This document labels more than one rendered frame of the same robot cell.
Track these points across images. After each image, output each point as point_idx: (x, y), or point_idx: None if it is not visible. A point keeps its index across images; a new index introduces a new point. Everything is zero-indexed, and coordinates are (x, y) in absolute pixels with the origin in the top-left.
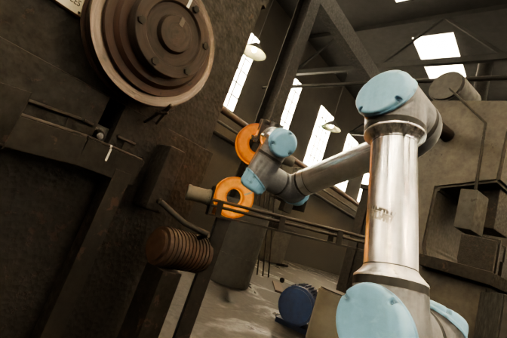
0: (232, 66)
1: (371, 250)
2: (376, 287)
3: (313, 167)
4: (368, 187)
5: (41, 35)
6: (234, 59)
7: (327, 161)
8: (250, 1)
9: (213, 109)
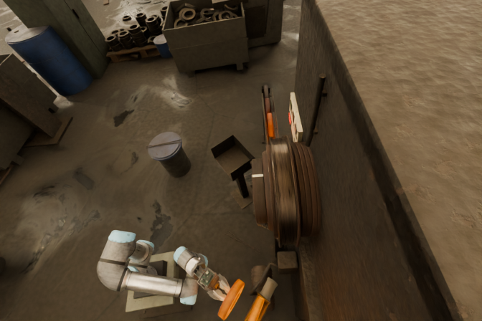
0: (348, 314)
1: (141, 244)
2: (141, 240)
3: (169, 277)
4: (138, 245)
5: None
6: (351, 312)
7: (160, 276)
8: (399, 286)
9: (330, 307)
